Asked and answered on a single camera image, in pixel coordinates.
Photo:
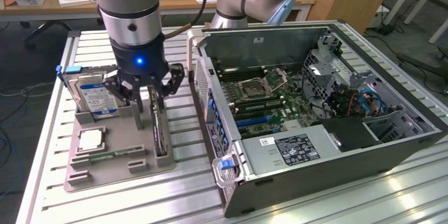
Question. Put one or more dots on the black power adapter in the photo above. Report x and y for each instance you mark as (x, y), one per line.
(384, 30)

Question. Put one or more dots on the metal socket cover frame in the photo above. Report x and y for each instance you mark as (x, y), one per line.
(276, 69)

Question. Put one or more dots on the black office chair base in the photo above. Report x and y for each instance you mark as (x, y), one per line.
(36, 33)
(422, 64)

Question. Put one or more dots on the blue release latch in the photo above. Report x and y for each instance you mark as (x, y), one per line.
(224, 165)

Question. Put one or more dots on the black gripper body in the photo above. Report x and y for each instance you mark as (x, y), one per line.
(140, 53)

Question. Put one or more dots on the black and silver PC case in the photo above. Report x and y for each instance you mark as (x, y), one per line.
(332, 182)

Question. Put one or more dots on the graphics card with black fan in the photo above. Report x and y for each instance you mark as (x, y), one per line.
(158, 129)

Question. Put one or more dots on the grey parts rack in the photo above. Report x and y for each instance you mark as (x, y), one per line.
(114, 174)

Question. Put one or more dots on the white box red button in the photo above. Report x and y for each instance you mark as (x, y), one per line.
(381, 16)

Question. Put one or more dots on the silver chipset heatsink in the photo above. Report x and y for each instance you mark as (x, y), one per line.
(292, 125)

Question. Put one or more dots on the grey power supply unit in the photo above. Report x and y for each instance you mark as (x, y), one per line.
(297, 145)

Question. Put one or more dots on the CPU socket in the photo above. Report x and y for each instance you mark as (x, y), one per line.
(252, 89)

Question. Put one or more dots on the hard disk blue label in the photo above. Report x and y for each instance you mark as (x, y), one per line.
(94, 100)

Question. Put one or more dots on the wooden cabinet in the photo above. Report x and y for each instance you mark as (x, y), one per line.
(356, 11)

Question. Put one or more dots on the black plastic cover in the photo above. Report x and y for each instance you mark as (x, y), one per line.
(349, 134)

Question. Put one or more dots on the silver disk bay bracket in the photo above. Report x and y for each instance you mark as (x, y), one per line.
(394, 119)

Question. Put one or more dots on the black RAM slot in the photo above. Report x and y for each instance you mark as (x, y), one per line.
(238, 68)
(240, 71)
(241, 75)
(242, 78)

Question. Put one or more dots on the white table frame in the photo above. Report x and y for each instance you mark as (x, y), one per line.
(437, 33)

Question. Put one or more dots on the perforated metal disk bay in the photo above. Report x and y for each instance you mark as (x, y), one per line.
(320, 70)

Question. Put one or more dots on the green motherboard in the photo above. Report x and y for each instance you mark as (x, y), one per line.
(294, 110)

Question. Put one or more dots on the blue expansion slot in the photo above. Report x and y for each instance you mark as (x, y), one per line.
(254, 122)

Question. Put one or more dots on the silver CPU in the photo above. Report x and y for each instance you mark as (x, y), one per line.
(89, 141)

